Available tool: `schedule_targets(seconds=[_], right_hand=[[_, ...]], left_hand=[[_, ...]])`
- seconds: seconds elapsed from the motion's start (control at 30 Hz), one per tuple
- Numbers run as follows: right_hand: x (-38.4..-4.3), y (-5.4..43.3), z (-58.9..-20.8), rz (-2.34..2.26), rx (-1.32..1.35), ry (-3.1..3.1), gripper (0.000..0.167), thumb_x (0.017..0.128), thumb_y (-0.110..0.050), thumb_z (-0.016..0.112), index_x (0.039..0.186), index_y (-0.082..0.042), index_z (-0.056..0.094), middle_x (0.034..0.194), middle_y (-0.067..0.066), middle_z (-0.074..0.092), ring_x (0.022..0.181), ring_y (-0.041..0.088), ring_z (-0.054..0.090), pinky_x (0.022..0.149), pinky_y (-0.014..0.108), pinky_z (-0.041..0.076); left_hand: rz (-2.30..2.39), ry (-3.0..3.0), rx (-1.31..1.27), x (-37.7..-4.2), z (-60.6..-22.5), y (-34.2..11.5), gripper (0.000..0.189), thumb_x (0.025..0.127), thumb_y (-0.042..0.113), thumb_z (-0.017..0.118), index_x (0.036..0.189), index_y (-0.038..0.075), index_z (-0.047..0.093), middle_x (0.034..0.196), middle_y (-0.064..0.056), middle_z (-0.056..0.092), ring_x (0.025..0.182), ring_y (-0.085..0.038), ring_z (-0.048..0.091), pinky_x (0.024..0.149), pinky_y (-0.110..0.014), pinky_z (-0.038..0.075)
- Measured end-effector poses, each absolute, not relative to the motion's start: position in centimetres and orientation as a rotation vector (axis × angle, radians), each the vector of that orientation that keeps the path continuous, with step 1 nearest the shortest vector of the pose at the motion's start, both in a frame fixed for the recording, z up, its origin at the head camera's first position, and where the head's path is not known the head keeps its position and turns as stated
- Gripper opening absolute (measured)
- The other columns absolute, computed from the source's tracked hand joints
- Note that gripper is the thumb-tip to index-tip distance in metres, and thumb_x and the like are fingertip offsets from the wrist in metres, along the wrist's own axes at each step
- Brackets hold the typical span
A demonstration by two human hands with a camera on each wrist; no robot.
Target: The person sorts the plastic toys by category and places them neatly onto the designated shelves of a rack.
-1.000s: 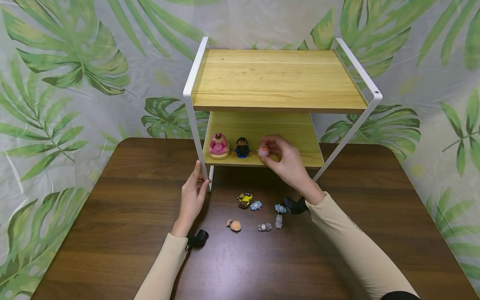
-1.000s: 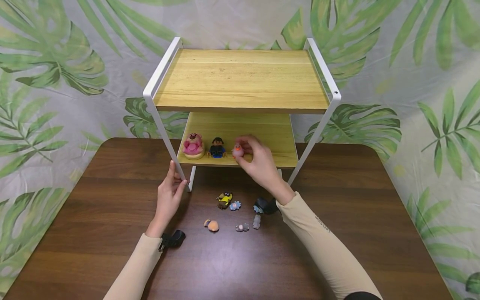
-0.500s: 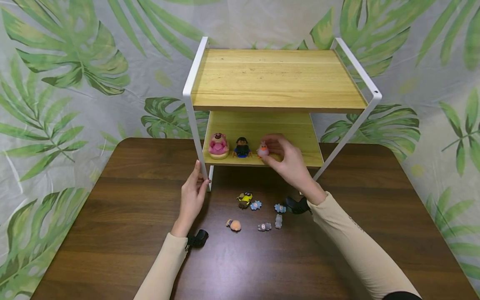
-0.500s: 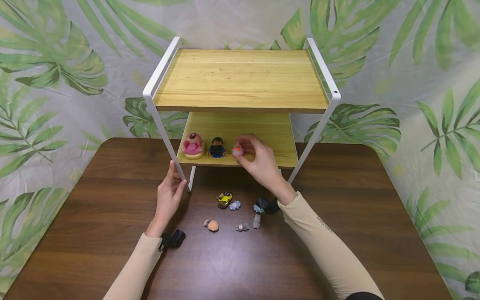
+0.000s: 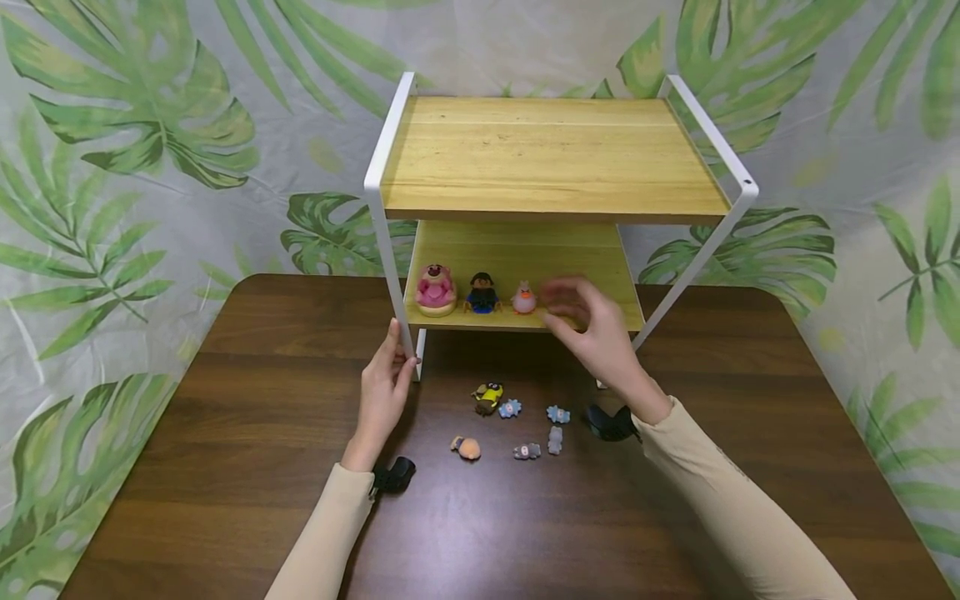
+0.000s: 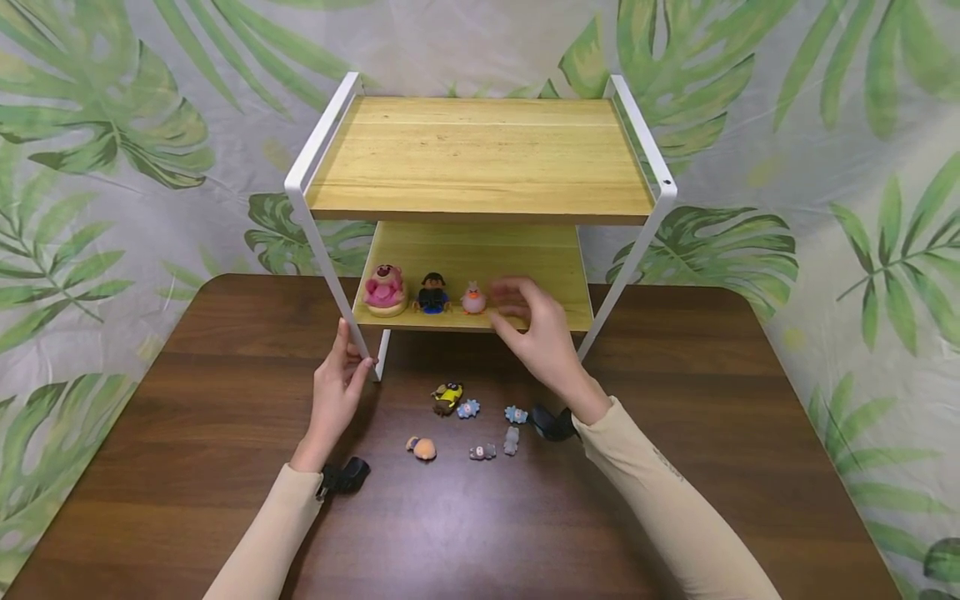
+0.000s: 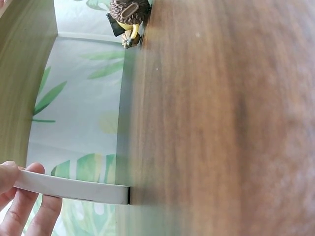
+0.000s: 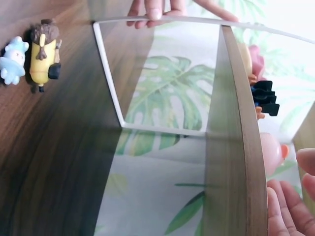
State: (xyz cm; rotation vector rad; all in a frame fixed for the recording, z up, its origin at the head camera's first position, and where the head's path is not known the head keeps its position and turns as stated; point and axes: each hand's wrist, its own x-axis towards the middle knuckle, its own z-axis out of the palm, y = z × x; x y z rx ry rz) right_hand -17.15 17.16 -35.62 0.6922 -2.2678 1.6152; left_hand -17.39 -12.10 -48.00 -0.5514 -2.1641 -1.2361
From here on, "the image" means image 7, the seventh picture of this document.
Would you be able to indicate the person's left hand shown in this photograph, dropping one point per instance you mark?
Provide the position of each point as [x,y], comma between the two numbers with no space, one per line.
[14,218]

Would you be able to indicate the person's left fingers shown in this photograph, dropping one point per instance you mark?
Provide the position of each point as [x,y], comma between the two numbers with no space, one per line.
[22,216]

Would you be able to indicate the brown spiky toy figure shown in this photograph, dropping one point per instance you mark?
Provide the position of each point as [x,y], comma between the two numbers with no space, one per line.
[125,12]

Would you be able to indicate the person's left thumb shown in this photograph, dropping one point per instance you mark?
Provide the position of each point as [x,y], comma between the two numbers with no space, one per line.
[8,173]

